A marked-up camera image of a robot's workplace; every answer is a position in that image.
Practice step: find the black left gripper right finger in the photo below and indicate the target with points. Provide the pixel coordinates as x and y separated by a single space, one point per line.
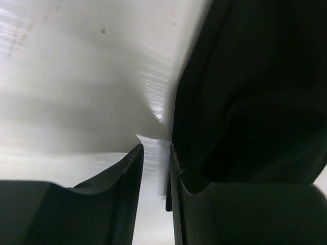
206 212

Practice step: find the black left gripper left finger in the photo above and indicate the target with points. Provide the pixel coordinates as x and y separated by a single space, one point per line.
99 210

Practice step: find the black skirt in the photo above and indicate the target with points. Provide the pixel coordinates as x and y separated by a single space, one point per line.
251 102

